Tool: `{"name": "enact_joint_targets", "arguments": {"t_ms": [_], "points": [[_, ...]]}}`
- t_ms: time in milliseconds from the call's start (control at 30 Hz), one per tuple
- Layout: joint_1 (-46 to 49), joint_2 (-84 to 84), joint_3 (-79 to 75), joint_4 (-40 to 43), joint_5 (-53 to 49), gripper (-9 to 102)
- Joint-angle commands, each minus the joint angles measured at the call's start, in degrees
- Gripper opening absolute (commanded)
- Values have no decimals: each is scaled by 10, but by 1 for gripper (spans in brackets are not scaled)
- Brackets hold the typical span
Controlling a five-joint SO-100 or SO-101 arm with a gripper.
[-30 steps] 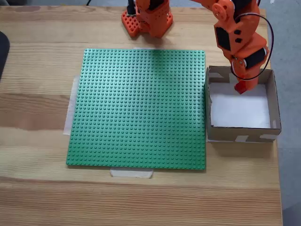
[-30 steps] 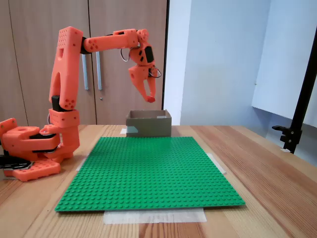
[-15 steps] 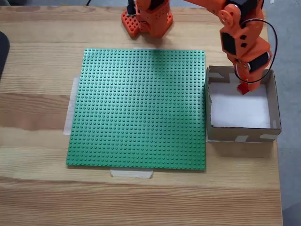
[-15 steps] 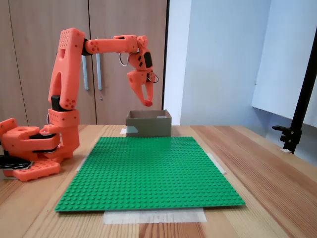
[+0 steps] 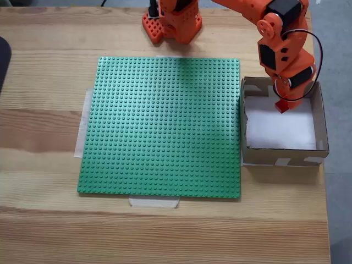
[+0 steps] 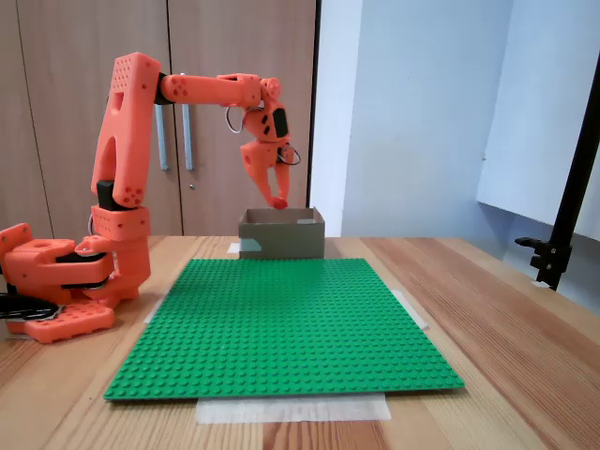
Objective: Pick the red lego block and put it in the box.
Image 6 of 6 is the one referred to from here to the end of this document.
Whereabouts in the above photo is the brown cardboard box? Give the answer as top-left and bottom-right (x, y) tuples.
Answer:
(237, 206), (326, 261)

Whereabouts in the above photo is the green lego baseplate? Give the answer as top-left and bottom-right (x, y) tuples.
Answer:
(103, 257), (466, 403)

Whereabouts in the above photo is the brown wooden cabinet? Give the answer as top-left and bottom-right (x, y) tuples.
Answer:
(0, 0), (323, 238)

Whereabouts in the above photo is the short translucent tape strip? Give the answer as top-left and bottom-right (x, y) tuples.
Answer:
(142, 289), (171, 324)

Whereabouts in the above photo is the long narrow translucent tape strip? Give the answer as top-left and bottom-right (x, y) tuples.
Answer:
(392, 289), (430, 331)

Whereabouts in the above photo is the wide translucent tape strip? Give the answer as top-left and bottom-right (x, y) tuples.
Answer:
(195, 393), (393, 425)

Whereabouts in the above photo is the black stand pole with clamp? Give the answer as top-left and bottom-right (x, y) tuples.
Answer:
(514, 41), (600, 293)

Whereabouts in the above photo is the black gripper motor cable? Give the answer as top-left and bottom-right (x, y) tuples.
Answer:
(223, 106), (302, 166)

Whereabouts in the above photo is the silver cabinet door handle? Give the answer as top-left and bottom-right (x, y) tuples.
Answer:
(179, 71), (195, 172)
(154, 103), (170, 172)

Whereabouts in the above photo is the white wall panel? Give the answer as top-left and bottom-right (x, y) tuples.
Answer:
(475, 0), (600, 243)

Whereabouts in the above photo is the black base cable bundle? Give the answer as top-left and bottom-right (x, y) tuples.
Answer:
(0, 292), (65, 324)

